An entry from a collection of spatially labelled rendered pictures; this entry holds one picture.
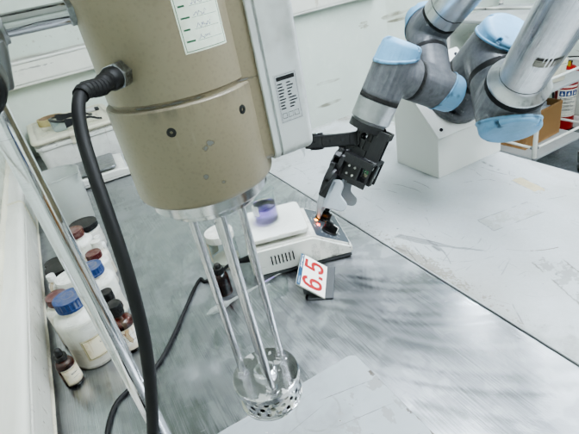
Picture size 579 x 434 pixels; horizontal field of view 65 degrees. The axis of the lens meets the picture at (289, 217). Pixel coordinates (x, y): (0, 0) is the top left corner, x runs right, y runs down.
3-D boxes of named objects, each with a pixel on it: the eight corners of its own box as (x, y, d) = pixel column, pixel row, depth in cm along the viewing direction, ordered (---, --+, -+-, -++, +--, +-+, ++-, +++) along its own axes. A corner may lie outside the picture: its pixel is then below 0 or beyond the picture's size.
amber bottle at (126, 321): (119, 345, 79) (97, 303, 74) (140, 334, 80) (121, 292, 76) (125, 358, 76) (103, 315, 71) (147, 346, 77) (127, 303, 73)
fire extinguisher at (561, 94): (558, 125, 338) (566, 52, 312) (576, 129, 327) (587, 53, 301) (544, 132, 333) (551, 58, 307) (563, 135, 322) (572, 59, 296)
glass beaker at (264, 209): (277, 229, 87) (269, 192, 83) (251, 230, 88) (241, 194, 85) (284, 213, 92) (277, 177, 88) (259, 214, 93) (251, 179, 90)
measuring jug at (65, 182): (29, 237, 124) (3, 189, 117) (58, 213, 135) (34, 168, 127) (87, 233, 120) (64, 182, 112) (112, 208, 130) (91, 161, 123)
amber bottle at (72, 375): (62, 386, 73) (41, 353, 69) (76, 372, 75) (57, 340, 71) (74, 390, 72) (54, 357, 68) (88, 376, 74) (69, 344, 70)
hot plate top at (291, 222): (297, 203, 95) (296, 200, 95) (309, 231, 85) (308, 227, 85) (241, 217, 95) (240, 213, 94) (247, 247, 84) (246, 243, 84)
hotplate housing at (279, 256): (336, 225, 100) (331, 193, 96) (354, 257, 89) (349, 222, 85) (239, 250, 99) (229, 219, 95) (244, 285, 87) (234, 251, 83)
